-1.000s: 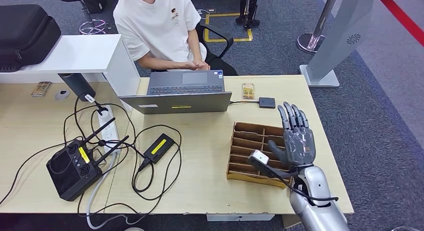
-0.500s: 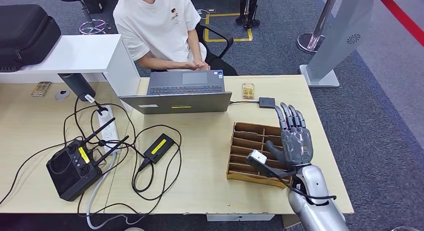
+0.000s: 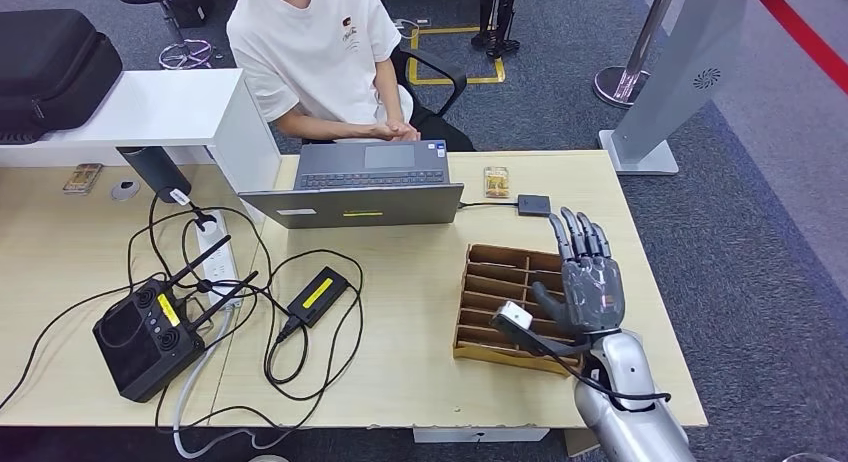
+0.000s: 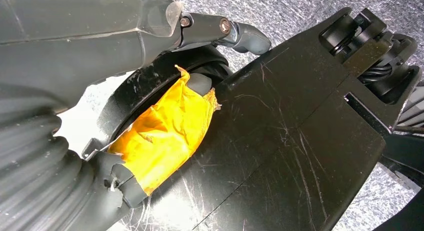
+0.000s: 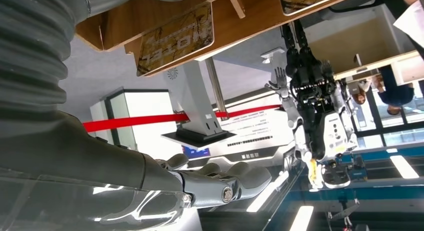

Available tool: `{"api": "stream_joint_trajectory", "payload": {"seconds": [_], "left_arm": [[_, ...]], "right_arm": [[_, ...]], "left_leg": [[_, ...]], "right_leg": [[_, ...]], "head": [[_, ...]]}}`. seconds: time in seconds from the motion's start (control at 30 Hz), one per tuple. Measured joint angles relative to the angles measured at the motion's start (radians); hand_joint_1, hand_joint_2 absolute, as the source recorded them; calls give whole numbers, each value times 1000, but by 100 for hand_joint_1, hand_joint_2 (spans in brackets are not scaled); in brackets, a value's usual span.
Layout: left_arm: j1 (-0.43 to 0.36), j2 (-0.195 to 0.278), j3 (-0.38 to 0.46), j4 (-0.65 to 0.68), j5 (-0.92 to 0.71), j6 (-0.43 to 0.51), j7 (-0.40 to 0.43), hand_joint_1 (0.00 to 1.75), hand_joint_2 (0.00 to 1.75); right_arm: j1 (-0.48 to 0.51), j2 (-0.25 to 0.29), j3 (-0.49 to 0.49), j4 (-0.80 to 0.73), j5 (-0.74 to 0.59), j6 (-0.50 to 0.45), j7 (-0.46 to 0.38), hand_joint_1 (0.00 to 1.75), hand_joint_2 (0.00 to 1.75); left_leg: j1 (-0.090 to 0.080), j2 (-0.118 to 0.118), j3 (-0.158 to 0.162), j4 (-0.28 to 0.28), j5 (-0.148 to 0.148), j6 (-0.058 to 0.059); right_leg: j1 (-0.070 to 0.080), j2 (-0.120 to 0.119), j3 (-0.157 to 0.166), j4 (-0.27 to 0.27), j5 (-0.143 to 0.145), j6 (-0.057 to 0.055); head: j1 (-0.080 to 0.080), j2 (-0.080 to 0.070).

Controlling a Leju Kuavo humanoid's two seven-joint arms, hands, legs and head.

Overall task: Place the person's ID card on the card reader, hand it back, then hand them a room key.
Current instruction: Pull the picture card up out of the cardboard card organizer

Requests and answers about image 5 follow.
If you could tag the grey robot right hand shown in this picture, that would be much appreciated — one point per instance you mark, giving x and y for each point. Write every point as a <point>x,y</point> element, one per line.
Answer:
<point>82,176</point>

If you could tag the wooden card slot rack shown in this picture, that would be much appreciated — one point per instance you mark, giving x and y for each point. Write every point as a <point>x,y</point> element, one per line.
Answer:
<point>251,20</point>

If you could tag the person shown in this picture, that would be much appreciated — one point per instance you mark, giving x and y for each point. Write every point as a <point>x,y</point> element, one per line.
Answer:
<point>412,22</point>
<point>359,92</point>
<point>396,90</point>

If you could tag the red barrier belt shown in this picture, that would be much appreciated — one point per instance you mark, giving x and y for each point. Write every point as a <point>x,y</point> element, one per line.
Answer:
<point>132,121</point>

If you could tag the white glass display cabinet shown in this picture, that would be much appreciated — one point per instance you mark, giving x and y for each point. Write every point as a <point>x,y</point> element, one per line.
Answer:
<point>145,120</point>

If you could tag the silver kiosk stand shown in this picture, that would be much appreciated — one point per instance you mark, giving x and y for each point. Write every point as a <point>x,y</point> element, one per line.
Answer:
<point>195,100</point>

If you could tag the humanoid robot on stand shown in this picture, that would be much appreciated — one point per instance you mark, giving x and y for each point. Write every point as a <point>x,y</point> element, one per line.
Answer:
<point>324,123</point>

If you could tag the white raised shelf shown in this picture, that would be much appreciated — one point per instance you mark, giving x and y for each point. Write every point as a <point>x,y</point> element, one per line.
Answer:
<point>409,68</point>

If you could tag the chrome stanchion post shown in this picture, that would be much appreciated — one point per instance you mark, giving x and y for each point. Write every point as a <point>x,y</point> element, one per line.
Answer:
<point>217,90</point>

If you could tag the blue steel gantry frame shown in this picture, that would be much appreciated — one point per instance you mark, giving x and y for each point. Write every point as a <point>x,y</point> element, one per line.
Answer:
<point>381,183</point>

